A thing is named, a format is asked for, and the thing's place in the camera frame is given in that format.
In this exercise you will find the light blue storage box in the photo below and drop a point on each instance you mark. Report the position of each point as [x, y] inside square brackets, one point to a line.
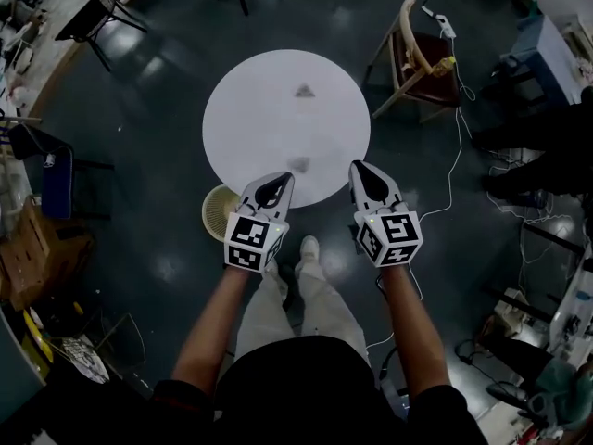
[542, 58]

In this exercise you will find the yellow plastic bottle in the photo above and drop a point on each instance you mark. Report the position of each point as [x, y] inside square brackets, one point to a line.
[445, 65]

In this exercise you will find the black white patterned board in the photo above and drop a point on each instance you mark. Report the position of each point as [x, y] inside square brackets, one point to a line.
[85, 359]

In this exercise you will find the wooden chair maroon seat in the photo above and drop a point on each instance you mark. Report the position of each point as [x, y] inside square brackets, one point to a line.
[426, 67]

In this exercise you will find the white power strip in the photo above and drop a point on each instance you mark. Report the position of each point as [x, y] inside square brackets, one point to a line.
[445, 26]

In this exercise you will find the cluttered wooden table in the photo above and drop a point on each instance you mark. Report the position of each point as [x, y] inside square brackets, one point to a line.
[55, 12]

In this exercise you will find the person's white shoe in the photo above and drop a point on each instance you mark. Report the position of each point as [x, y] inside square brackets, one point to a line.
[309, 248]

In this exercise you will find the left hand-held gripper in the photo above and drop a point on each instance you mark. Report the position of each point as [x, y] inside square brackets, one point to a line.
[245, 239]

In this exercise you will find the cluttered white desk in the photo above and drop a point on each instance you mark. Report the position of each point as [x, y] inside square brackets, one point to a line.
[574, 304]

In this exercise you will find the person's left forearm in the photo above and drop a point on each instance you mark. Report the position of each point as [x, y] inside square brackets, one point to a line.
[208, 332]

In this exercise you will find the person's cream trousers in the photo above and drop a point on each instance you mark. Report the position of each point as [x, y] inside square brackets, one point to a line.
[273, 322]

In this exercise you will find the round white table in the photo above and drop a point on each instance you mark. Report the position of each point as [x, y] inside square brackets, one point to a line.
[259, 123]

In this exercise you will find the blue chair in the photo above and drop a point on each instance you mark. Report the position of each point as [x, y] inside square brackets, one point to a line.
[55, 174]

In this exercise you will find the brown cardboard box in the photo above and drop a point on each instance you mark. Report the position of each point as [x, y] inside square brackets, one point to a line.
[41, 253]

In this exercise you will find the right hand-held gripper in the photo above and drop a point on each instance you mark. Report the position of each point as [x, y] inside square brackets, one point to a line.
[389, 239]

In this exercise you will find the teal fabric chair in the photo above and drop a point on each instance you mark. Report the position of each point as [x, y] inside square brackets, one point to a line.
[556, 387]

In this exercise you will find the person's black shirt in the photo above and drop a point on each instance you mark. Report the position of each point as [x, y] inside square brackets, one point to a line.
[296, 387]

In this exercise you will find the small grey item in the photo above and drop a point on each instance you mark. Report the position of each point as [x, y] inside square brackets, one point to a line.
[304, 92]
[299, 165]

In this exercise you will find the cream plastic basket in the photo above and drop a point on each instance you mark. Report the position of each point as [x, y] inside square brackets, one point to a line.
[218, 211]

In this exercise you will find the white crumpled tissue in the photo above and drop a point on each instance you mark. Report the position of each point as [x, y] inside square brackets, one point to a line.
[407, 58]

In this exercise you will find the person's right forearm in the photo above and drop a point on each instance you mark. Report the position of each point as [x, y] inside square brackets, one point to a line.
[417, 332]

